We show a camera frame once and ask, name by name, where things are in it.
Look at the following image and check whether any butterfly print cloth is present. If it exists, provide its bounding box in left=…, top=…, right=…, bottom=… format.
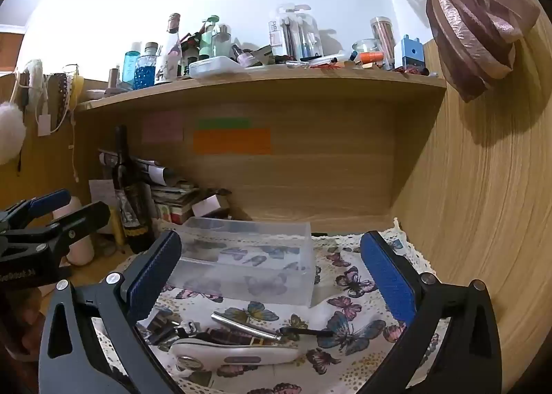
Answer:
left=92, top=221, right=451, bottom=394

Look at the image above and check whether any dark wine bottle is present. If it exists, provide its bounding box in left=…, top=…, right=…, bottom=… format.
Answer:
left=113, top=126, right=156, bottom=254

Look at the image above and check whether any small white box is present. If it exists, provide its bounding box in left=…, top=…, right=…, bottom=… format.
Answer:
left=192, top=195, right=229, bottom=218

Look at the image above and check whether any brown sheer curtain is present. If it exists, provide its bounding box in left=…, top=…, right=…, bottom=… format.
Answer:
left=357, top=0, right=541, bottom=102

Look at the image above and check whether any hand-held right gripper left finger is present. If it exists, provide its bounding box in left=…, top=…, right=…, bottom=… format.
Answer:
left=38, top=230, right=184, bottom=394

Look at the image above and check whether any blue plastic block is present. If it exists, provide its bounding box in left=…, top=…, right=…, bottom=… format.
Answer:
left=400, top=35, right=424, bottom=71

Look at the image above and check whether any clear cylinder tube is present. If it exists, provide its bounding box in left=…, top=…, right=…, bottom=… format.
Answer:
left=370, top=17, right=396, bottom=71

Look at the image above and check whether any green sticky note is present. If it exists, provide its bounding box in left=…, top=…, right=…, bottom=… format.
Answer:
left=197, top=118, right=252, bottom=129

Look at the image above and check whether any lace headband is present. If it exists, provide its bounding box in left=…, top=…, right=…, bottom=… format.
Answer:
left=51, top=72, right=70, bottom=132

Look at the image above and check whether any metal eyelash curler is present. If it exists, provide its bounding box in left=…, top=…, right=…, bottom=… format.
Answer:
left=141, top=310, right=201, bottom=345

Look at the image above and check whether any yellow tube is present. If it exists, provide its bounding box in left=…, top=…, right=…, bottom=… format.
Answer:
left=108, top=206, right=127, bottom=246

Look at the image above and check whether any pink sticky note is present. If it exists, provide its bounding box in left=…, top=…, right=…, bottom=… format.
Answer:
left=142, top=111, right=184, bottom=144

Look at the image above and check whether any white fluffy headband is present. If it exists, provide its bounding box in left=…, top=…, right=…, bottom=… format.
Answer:
left=23, top=58, right=46, bottom=108

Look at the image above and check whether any white oval grooming device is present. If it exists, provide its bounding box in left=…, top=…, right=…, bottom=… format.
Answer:
left=169, top=336, right=301, bottom=373

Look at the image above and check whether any clear cosmetic bottle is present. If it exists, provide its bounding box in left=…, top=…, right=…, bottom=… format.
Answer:
left=213, top=24, right=233, bottom=58

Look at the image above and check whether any glass jar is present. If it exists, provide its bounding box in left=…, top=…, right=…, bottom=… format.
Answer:
left=352, top=39, right=384, bottom=63

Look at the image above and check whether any orange sticky note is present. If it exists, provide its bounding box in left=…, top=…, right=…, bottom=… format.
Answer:
left=193, top=129, right=273, bottom=156

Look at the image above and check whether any mascara wand silver handle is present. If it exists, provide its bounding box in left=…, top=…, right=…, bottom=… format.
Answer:
left=210, top=311, right=286, bottom=345

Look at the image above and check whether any white cylindrical bottle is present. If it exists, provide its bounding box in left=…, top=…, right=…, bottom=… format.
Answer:
left=54, top=196, right=96, bottom=266

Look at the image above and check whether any tall clear glass bottle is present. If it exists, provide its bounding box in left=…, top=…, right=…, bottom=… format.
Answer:
left=154, top=13, right=182, bottom=85

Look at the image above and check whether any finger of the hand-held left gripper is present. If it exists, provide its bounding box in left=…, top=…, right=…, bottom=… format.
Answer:
left=0, top=201, right=112, bottom=257
left=0, top=189, right=72, bottom=232

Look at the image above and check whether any green pump bottle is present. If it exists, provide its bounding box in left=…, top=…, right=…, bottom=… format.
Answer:
left=199, top=17, right=220, bottom=59

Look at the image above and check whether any small pink bottle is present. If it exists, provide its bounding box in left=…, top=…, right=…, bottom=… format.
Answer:
left=233, top=45, right=253, bottom=67

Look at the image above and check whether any white fluffy pompom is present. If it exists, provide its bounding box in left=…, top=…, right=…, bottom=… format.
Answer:
left=0, top=103, right=28, bottom=166

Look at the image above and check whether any blue liquid bottle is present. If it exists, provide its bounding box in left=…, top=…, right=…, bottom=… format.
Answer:
left=123, top=41, right=142, bottom=84

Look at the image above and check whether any small black brush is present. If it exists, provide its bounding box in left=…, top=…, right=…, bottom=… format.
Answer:
left=278, top=326, right=335, bottom=339

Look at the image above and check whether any blue beaded bottle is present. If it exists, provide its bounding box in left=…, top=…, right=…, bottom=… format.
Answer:
left=134, top=42, right=158, bottom=90

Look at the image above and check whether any stack of books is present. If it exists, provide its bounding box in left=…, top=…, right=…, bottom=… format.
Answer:
left=149, top=180, right=231, bottom=224

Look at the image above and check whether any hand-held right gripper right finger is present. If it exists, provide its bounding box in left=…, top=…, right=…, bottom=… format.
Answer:
left=358, top=230, right=514, bottom=394

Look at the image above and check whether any white paper note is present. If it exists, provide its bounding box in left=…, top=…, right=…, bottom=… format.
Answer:
left=89, top=179, right=118, bottom=209

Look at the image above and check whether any clear plastic storage box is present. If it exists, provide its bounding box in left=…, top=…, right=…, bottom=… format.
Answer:
left=166, top=217, right=317, bottom=307

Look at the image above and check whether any clear brush packaging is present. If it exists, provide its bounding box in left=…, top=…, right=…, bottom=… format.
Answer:
left=269, top=3, right=324, bottom=61

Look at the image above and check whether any white flat plastic case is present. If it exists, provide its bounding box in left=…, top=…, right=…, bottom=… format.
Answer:
left=189, top=56, right=243, bottom=79

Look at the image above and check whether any yellow headband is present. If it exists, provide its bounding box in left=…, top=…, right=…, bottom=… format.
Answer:
left=65, top=64, right=85, bottom=107

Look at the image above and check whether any rolled magazine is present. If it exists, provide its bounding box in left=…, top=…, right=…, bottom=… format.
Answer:
left=98, top=148, right=167, bottom=186

